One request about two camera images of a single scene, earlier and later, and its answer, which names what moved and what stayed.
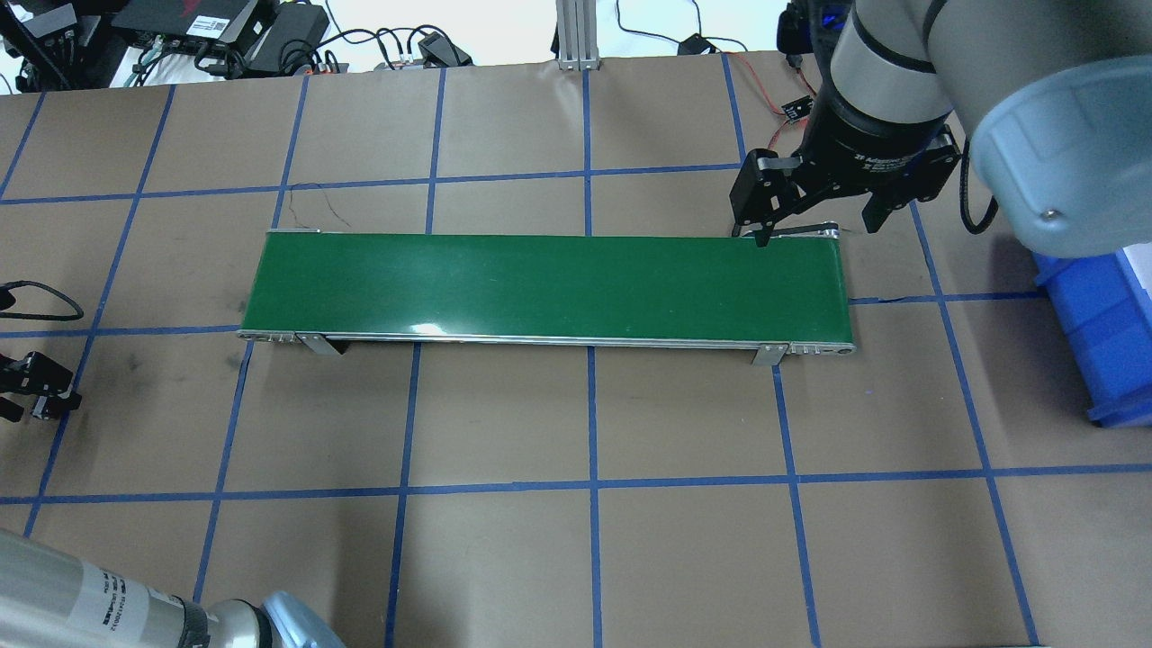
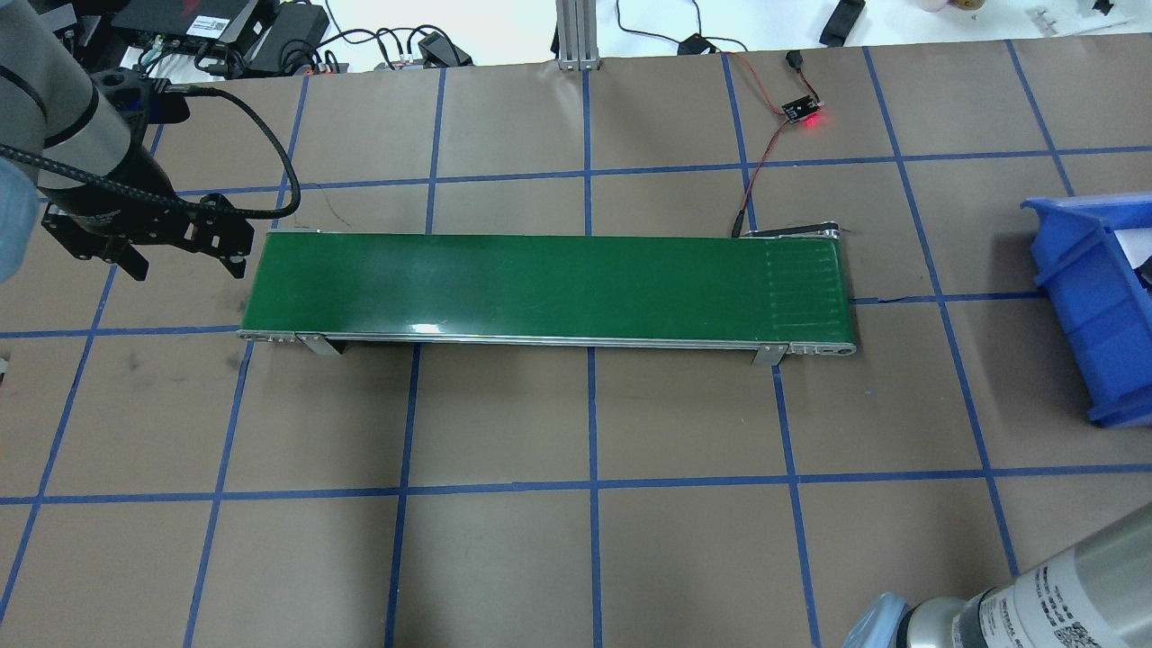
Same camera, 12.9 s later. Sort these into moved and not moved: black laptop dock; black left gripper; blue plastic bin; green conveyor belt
Moved: black left gripper
Not moved: green conveyor belt; blue plastic bin; black laptop dock
